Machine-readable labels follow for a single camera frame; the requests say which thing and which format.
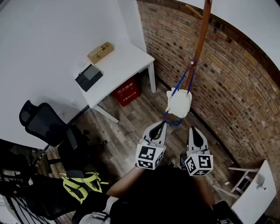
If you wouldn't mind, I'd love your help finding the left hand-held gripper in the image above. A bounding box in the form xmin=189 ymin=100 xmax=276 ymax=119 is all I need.
xmin=135 ymin=121 xmax=168 ymax=170

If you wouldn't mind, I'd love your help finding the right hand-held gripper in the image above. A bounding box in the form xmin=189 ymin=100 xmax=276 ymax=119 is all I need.
xmin=185 ymin=126 xmax=214 ymax=177

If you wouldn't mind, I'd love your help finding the white bag with blue strap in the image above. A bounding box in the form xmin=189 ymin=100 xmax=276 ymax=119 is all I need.
xmin=163 ymin=58 xmax=197 ymax=127

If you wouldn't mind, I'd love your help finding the wooden coat stand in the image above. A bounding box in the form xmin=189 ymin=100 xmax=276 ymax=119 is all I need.
xmin=182 ymin=0 xmax=213 ymax=91

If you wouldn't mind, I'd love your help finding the person's right forearm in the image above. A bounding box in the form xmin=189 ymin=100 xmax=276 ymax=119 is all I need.
xmin=192 ymin=175 xmax=216 ymax=206

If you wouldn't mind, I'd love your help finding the person's left forearm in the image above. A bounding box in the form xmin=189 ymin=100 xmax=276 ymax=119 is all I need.
xmin=106 ymin=168 xmax=145 ymax=197

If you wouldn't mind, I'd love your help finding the yellow-green and black backpack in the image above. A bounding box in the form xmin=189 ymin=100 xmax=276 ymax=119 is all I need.
xmin=59 ymin=171 xmax=109 ymax=204

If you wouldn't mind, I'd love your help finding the black device with blue screen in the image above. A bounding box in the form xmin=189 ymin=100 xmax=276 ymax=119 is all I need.
xmin=179 ymin=154 xmax=188 ymax=170

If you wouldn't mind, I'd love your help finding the red box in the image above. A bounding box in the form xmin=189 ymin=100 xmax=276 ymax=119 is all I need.
xmin=112 ymin=76 xmax=141 ymax=107

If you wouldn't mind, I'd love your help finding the person's black clothing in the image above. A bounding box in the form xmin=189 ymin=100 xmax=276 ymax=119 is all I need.
xmin=72 ymin=166 xmax=239 ymax=224

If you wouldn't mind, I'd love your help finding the small white device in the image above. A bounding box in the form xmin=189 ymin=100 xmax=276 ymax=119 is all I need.
xmin=255 ymin=173 xmax=267 ymax=190

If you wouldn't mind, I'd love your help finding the white desk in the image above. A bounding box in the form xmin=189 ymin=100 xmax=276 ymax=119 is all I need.
xmin=74 ymin=41 xmax=157 ymax=124

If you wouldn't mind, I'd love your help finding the small white table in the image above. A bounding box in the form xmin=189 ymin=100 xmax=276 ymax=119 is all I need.
xmin=231 ymin=159 xmax=277 ymax=224

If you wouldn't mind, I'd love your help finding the black square device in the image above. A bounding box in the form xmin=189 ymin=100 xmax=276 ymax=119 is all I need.
xmin=74 ymin=64 xmax=104 ymax=92

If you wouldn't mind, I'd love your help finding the light wooden organizer box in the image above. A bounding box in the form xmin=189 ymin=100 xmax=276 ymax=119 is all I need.
xmin=87 ymin=42 xmax=115 ymax=65

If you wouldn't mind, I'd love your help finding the black office chair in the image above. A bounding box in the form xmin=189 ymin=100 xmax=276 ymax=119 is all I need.
xmin=19 ymin=100 xmax=109 ymax=173

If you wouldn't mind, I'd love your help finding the black bag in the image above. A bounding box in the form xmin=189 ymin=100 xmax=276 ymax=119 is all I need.
xmin=21 ymin=172 xmax=88 ymax=221

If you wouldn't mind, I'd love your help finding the pale wooden stool frame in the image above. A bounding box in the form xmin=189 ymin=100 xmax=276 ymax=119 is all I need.
xmin=213 ymin=167 xmax=260 ymax=199

